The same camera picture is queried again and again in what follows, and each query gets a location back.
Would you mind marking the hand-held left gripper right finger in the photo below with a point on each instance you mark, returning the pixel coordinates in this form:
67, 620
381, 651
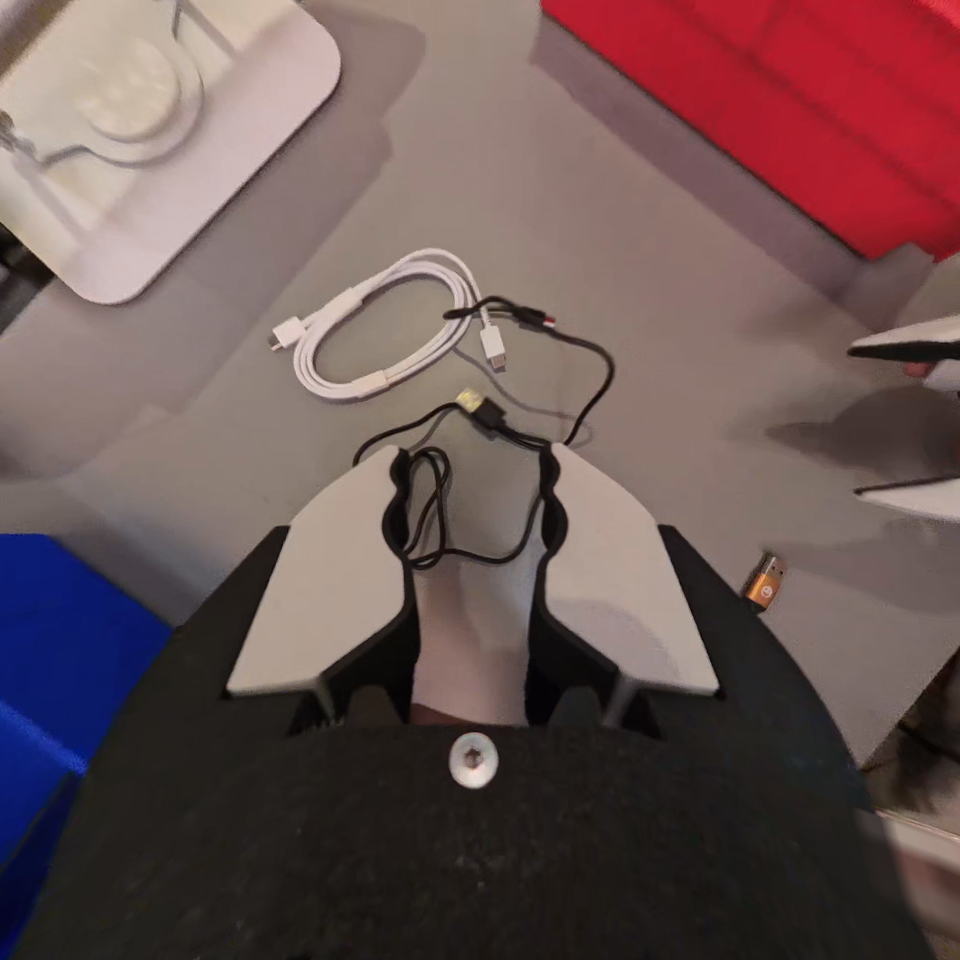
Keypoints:
622, 585

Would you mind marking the grey desk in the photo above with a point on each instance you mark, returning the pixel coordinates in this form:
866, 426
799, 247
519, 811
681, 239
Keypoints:
562, 300

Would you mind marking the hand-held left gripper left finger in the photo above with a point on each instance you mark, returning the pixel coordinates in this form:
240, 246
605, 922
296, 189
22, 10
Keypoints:
330, 585

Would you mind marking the wooden board stand white base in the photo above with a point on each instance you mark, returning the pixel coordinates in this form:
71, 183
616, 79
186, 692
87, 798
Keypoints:
150, 150

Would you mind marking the red plastic bin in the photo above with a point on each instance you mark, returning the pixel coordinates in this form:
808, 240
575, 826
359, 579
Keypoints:
787, 112

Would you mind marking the blue plastic bin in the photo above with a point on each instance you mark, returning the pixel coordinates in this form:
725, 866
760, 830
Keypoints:
60, 637

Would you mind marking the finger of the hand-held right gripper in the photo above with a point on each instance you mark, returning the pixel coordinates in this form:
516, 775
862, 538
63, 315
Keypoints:
930, 496
915, 337

